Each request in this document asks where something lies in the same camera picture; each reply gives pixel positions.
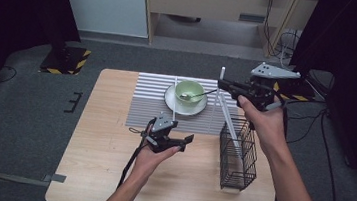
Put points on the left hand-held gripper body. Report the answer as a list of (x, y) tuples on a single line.
[(162, 135)]

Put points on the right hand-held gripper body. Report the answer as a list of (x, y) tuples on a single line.
[(261, 92)]

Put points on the white chopstick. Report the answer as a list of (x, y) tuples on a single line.
[(213, 114), (229, 121), (174, 106)]

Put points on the metal spoon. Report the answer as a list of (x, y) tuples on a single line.
[(200, 94)]

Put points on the green bowl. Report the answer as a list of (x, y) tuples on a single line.
[(197, 89)]

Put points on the person's left hand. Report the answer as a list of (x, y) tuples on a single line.
[(148, 162)]

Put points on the person's right hand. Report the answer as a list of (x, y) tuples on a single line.
[(267, 126)]

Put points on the grey striped placemat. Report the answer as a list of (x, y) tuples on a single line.
[(145, 110)]

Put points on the white plate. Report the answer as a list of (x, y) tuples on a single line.
[(169, 101)]

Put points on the black stand with striped base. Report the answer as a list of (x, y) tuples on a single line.
[(65, 60), (301, 91)]

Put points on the grey tape piece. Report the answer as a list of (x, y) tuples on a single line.
[(56, 178)]

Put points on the white cabinet panel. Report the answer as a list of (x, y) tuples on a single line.
[(103, 2)]

